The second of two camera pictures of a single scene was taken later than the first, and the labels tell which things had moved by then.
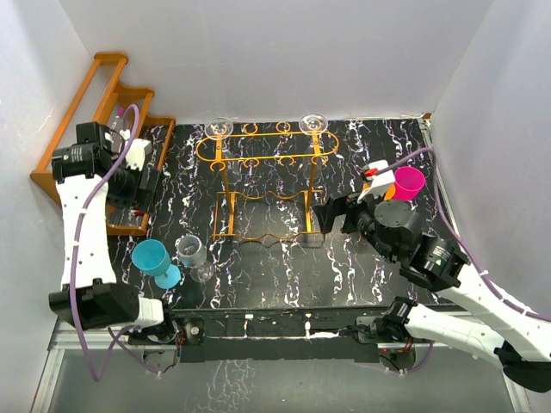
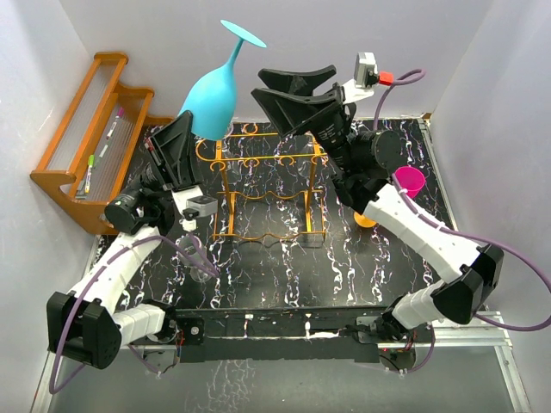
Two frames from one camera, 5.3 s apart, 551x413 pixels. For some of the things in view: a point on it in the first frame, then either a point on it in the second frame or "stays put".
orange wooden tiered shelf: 103,99 stays put
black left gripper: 138,198 -> 174,146
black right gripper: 327,212 -> 287,110
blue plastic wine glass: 151,258 -> 211,99
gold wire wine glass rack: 269,177 stays put
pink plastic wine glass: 408,181 stays put
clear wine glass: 192,253 stays put
